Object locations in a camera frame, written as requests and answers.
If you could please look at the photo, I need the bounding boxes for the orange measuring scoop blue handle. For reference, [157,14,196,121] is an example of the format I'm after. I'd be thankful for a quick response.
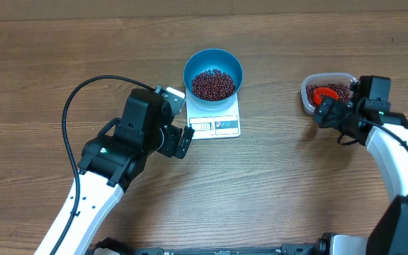
[313,87,339,106]

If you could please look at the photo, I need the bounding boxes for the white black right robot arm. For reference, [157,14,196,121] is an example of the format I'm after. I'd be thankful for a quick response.
[313,76,408,255]

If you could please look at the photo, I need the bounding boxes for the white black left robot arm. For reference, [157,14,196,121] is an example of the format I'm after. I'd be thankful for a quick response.
[36,86,194,254]

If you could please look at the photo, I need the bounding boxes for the white digital kitchen scale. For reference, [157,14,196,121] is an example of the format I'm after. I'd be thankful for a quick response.
[186,91,241,140]

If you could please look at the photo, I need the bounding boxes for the red beans in bowl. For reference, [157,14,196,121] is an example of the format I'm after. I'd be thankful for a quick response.
[191,69,236,101]

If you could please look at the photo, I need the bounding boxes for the teal blue bowl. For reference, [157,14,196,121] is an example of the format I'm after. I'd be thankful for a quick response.
[183,48,244,105]

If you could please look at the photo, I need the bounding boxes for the red adzuki beans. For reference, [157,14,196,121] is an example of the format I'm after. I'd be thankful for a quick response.
[305,84,351,107]

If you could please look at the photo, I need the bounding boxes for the clear plastic container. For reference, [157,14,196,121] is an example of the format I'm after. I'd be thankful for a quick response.
[300,72,358,115]

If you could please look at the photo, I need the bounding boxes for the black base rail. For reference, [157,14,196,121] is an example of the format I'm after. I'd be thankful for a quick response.
[84,232,335,255]

